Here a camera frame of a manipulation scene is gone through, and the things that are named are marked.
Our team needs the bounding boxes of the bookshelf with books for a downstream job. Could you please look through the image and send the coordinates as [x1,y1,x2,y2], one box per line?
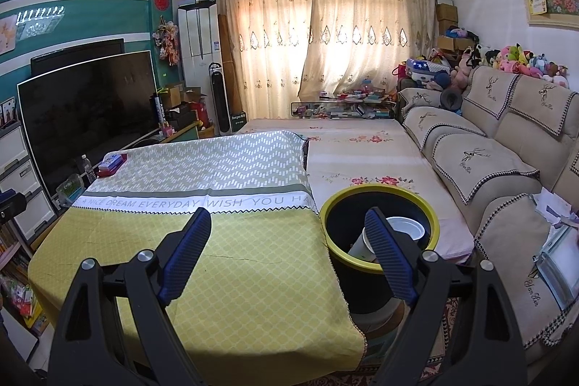
[0,223,50,337]

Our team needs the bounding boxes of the clear plastic document bag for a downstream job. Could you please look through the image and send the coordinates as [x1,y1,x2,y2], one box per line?
[534,187,579,310]

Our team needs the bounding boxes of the cream embroidered curtain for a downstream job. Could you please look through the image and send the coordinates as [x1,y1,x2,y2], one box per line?
[299,0,437,97]
[212,0,317,120]

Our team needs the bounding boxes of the yellow and green television cabinet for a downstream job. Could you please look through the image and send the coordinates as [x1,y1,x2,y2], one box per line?
[131,119,218,147]

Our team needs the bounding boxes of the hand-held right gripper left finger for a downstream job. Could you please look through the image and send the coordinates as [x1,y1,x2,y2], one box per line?
[47,207,212,386]

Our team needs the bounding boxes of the large curved television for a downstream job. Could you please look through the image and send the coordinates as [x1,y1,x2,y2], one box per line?
[17,50,159,199]

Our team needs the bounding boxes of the black bin with yellow rim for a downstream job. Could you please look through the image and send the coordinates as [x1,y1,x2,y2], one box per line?
[319,186,440,314]

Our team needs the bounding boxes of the white standing air conditioner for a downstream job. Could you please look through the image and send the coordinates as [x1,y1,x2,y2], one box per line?
[177,1,223,118]

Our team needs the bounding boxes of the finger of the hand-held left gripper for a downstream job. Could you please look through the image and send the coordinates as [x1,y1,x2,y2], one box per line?
[0,192,26,228]

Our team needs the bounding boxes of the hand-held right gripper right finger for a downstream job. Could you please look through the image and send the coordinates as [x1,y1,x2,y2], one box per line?
[364,207,528,386]

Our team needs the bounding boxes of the white paper bowl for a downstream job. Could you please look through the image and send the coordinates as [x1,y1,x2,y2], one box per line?
[384,216,426,243]

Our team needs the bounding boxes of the clear plastic water bottle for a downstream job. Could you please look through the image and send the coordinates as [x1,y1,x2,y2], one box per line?
[81,154,97,184]

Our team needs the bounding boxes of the yellow and green printed tablecloth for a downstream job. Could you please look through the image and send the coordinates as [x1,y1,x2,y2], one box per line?
[27,129,367,362]

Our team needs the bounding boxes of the floral bed mat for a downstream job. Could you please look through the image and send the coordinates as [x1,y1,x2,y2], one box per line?
[237,118,476,267]

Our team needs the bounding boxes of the pink cartoon wall poster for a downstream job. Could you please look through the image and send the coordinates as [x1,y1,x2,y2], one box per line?
[0,15,19,54]

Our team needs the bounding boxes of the black and white tower fan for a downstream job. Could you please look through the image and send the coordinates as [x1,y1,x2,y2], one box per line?
[208,61,227,133]

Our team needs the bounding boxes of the patterned floor rug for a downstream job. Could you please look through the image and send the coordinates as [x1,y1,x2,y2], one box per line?
[348,296,457,373]

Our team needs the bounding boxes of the artificial flower bunch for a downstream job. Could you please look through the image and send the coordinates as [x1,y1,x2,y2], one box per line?
[153,21,181,67]

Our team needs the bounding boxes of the beige sofa with covers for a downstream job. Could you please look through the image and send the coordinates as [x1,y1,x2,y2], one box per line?
[397,65,579,364]

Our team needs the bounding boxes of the open cardboard boxes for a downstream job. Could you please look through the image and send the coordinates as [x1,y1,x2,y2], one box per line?
[158,83,202,120]

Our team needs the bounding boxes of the glass fish bowl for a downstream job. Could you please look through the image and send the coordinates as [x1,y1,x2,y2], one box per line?
[55,173,86,206]

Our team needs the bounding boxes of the stack of brown cardboard boxes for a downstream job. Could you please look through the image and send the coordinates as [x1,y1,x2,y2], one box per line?
[435,3,473,52]

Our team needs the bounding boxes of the pile of plush toys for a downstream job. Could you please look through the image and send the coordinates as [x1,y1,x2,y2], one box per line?
[398,43,571,93]

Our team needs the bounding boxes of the grey plastic drawer unit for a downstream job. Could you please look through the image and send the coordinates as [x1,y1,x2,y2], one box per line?
[0,121,59,251]

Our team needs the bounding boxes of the row of photo prints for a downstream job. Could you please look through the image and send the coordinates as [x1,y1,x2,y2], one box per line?
[0,97,19,128]

